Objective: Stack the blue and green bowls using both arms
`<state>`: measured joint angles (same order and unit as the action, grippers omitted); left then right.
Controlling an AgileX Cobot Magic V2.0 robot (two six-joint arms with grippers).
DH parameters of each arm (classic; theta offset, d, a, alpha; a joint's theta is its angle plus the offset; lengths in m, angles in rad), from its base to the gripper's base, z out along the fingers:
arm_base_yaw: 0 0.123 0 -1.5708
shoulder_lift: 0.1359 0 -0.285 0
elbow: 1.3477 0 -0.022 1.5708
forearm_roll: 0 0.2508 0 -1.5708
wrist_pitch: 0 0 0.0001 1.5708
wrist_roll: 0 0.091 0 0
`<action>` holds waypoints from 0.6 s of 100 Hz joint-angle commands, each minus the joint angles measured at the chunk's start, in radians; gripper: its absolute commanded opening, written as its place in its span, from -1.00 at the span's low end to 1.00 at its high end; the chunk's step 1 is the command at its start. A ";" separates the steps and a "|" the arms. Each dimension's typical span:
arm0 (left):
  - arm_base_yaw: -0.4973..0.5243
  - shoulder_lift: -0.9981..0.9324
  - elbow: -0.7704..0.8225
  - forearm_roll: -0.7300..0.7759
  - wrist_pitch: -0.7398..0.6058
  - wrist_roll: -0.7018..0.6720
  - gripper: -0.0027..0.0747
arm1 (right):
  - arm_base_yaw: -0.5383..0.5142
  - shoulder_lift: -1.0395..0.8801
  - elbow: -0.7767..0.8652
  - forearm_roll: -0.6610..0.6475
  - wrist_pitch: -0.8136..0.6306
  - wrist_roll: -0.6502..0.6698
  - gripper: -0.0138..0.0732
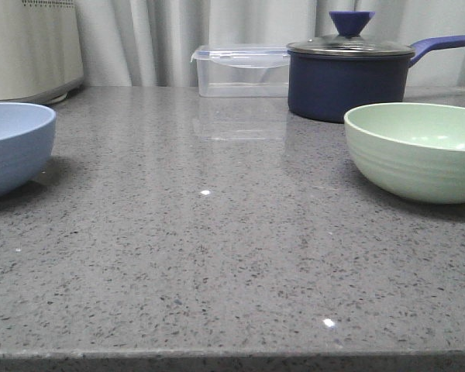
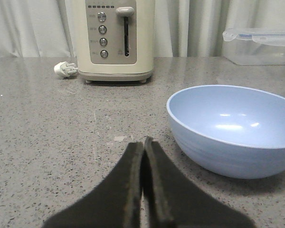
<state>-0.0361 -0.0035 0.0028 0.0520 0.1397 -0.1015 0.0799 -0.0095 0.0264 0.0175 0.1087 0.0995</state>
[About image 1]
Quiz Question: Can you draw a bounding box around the light green bowl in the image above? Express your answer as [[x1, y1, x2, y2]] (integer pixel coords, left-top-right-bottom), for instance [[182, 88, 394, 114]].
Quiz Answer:
[[344, 102, 465, 204]]

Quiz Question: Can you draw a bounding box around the light blue bowl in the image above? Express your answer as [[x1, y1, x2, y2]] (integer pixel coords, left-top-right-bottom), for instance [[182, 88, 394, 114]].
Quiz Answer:
[[0, 102, 57, 197]]

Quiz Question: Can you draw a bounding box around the clear plastic food container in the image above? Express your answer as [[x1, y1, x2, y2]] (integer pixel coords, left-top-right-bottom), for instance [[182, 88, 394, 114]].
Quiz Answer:
[[191, 44, 290, 98]]

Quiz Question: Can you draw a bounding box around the dark blue saucepan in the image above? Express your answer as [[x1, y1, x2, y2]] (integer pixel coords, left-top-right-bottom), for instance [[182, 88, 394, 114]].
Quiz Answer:
[[287, 34, 465, 124]]

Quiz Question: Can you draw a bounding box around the grey white curtain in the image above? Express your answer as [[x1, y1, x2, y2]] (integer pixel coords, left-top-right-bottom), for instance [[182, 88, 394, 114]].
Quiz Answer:
[[75, 1, 465, 87]]

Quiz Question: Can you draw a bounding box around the glass lid with blue knob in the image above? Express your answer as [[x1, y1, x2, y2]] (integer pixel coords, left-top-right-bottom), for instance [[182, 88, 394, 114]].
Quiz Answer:
[[287, 11, 415, 57]]

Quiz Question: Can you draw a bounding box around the cream white kitchen appliance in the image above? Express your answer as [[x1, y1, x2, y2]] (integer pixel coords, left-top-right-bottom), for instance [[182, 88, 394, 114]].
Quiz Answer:
[[0, 0, 84, 103]]

